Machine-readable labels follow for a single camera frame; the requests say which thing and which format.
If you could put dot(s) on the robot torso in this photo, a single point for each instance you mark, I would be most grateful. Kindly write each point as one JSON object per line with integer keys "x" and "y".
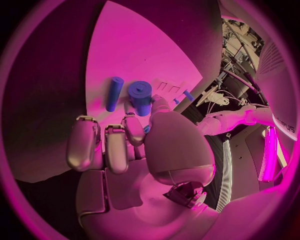
{"x": 278, "y": 90}

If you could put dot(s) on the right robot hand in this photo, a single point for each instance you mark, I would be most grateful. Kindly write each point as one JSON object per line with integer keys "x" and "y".
{"x": 131, "y": 187}

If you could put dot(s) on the long blue cylinder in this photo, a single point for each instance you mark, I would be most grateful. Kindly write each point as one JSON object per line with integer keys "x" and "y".
{"x": 114, "y": 93}

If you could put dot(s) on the small blue peg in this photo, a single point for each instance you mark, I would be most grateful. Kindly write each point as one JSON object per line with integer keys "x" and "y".
{"x": 176, "y": 101}

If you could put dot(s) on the white task board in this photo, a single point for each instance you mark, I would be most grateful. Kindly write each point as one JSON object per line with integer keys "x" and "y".
{"x": 131, "y": 48}

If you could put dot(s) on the glowing light bar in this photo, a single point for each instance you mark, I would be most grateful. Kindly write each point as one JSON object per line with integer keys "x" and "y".
{"x": 269, "y": 155}

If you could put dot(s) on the large blue cylinder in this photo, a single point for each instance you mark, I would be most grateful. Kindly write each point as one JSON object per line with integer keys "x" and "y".
{"x": 140, "y": 99}

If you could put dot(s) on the blue plug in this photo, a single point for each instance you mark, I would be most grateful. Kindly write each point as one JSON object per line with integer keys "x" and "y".
{"x": 147, "y": 129}

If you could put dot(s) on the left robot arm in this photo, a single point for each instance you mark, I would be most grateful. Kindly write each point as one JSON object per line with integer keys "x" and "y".
{"x": 225, "y": 120}

